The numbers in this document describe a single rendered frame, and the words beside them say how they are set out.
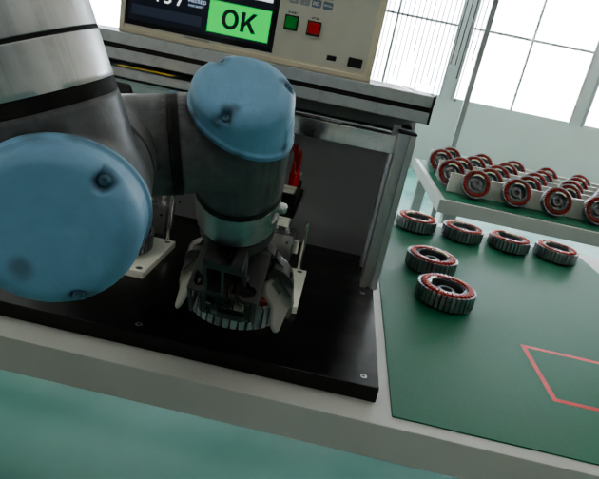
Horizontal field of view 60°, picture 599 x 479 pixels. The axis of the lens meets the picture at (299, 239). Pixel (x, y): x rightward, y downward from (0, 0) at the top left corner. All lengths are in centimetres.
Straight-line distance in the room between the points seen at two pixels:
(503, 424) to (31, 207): 63
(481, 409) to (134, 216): 60
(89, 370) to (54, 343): 6
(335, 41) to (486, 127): 656
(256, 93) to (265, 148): 4
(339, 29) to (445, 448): 64
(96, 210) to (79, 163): 2
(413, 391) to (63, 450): 116
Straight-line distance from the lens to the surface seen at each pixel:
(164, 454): 166
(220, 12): 94
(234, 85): 37
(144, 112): 38
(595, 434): 82
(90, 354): 70
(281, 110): 36
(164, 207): 100
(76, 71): 25
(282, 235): 96
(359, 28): 91
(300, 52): 92
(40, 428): 175
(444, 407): 73
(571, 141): 776
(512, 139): 752
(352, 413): 66
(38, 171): 23
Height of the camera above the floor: 114
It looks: 19 degrees down
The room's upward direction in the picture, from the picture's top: 12 degrees clockwise
